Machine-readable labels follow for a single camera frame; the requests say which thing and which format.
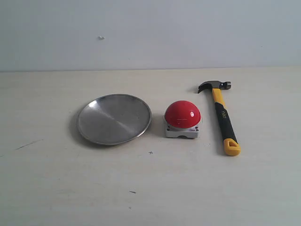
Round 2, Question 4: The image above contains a yellow black claw hammer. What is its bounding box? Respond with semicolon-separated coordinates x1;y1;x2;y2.
198;81;241;156

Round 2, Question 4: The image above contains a red dome push button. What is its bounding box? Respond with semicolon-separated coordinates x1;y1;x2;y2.
164;100;202;139

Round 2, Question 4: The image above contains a round steel plate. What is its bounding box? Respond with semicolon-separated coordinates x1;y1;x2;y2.
76;94;152;146

